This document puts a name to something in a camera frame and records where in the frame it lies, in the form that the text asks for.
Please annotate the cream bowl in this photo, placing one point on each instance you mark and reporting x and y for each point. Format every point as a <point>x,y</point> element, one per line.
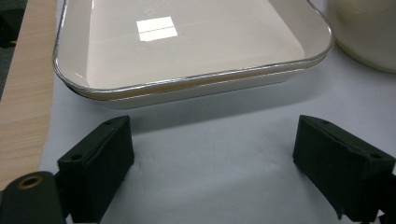
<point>367,37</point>

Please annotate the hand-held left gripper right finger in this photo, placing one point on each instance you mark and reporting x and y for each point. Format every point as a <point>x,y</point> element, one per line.
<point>345,171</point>

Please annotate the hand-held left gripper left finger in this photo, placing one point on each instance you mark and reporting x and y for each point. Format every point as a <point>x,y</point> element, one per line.
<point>96,168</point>

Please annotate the white table sheet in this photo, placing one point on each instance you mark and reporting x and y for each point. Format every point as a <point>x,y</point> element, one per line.
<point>218,174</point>

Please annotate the white square tray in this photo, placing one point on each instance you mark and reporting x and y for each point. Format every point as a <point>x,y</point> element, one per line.
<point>155,101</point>
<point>186,53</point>

